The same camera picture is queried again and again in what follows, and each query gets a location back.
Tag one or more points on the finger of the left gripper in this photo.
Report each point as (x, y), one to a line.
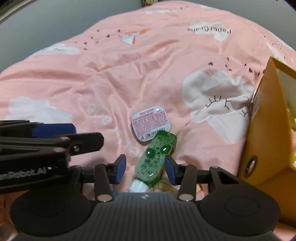
(51, 130)
(82, 143)

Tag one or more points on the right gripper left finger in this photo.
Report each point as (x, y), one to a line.
(103, 176)

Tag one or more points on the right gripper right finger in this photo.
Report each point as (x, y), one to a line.
(187, 176)

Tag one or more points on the green gel sanitizer bottle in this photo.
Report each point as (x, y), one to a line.
(150, 166)

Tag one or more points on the yellow cap bottle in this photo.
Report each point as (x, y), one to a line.
(292, 162)

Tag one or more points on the gold square gift box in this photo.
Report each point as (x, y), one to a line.
(291, 114)

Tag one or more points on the small white labelled tin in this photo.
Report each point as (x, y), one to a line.
(146, 123)

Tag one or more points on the orange cardboard storage box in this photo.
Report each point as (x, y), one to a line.
(270, 141)

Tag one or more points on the pink cloud-print bed quilt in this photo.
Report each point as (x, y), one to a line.
(203, 66)

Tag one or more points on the hanging plush toy column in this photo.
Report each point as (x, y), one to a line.
(148, 2)

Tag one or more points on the dark window frame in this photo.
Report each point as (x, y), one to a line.
(11, 7)

